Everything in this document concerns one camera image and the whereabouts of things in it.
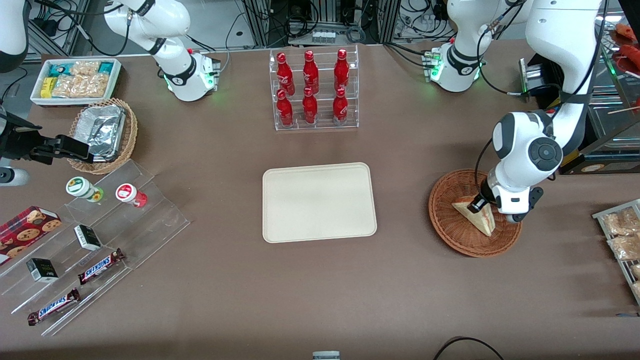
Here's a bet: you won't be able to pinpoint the clear acrylic bottle rack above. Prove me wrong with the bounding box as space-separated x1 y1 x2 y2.
268 44 360 132

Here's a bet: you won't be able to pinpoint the aluminium frame rack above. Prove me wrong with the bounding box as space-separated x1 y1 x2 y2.
242 0 402 47

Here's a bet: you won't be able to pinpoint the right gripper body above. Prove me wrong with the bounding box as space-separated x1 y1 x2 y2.
0 114 22 163

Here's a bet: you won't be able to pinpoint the red lid cup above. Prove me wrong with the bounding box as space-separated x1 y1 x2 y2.
115 183 148 209

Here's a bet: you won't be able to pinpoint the round brown wicker basket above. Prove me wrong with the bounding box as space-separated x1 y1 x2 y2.
428 168 524 259

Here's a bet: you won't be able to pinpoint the Snickers bar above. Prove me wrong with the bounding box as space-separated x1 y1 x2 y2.
77 248 125 286
27 288 81 327

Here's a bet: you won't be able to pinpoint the white snack bin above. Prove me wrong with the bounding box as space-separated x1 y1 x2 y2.
30 57 123 107

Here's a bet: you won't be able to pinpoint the aluminium foil tray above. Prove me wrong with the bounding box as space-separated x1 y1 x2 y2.
74 104 126 162

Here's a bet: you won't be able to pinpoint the green lid cup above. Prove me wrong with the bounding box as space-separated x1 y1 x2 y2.
65 176 105 203

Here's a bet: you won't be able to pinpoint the black cable loop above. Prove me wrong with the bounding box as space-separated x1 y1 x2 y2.
432 336 506 360

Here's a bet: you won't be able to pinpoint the small clear cracker bag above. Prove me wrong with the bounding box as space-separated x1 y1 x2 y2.
70 60 101 77

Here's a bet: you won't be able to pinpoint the red cookie box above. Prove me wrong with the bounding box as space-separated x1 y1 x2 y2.
0 205 63 266

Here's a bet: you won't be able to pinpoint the triangle sandwich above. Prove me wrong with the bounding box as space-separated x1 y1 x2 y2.
451 196 496 238

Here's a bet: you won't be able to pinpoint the tray of packaged pastries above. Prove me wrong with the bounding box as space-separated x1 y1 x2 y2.
592 198 640 307

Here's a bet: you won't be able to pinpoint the red cola bottle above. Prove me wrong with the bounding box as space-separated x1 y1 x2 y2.
301 87 319 125
332 87 349 125
333 48 350 92
276 89 295 127
302 50 320 94
276 52 296 96

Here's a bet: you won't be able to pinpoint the cream plastic tray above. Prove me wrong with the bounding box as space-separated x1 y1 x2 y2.
262 162 378 244

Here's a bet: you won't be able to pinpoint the clear acrylic stepped display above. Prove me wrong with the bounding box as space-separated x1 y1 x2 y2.
0 159 191 337

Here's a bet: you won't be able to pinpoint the large clear cracker bag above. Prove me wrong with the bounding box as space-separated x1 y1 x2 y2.
52 73 110 99

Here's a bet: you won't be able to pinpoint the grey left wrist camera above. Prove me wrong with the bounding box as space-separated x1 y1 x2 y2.
506 187 545 224

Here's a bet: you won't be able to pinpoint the red sausage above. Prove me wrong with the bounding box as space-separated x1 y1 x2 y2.
619 44 640 74

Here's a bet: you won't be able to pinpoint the wicker basket with foil tray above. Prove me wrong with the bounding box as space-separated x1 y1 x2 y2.
67 98 139 175

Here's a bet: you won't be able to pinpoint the small black box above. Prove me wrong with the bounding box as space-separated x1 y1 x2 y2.
73 224 103 252
25 257 59 284

